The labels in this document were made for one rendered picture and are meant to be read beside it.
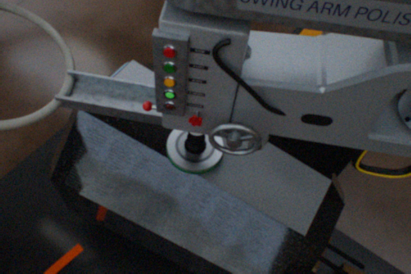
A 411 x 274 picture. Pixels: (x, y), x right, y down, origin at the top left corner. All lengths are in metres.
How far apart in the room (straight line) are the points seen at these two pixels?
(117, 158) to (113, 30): 1.80
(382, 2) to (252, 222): 0.89
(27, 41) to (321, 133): 2.56
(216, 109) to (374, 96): 0.39
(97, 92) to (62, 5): 2.23
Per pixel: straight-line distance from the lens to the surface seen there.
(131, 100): 1.27
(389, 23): 0.82
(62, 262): 2.22
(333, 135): 1.11
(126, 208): 1.56
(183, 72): 0.90
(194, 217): 1.45
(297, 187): 1.45
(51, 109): 1.26
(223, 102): 0.99
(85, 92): 1.31
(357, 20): 0.80
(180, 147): 1.39
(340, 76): 0.96
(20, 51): 3.17
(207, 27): 0.82
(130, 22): 3.24
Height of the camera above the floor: 2.10
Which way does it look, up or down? 55 degrees down
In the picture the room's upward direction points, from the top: 6 degrees clockwise
